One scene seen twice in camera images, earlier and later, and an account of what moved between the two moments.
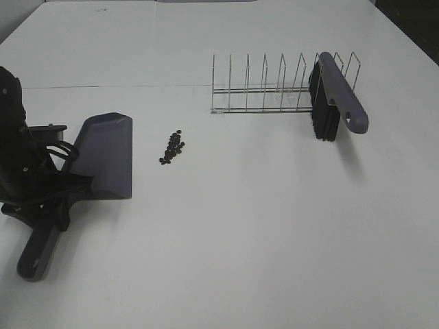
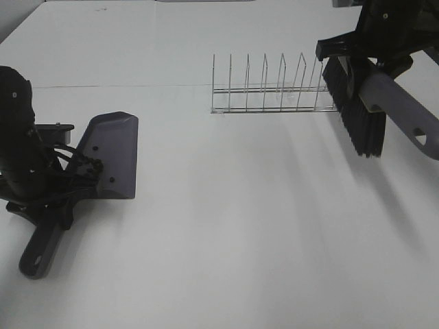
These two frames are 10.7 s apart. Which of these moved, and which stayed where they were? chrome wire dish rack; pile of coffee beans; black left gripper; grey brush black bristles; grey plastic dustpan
Moved: grey brush black bristles; pile of coffee beans
Stayed: black left gripper; grey plastic dustpan; chrome wire dish rack
